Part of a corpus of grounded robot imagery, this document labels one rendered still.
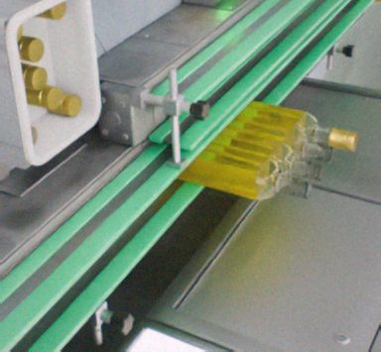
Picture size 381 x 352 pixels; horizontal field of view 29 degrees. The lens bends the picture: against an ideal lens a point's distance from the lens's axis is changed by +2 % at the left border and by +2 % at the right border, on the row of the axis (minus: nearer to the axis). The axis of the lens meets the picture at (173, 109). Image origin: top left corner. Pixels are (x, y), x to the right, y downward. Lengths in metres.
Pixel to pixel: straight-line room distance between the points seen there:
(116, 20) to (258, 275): 0.50
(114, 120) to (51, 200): 0.17
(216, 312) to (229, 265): 0.11
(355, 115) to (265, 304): 0.70
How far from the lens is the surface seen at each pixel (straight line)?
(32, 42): 1.02
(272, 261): 1.23
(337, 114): 1.74
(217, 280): 1.19
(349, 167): 1.55
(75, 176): 1.12
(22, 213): 1.05
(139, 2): 1.37
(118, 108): 1.15
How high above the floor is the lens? 1.45
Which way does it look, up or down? 27 degrees down
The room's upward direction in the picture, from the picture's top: 103 degrees clockwise
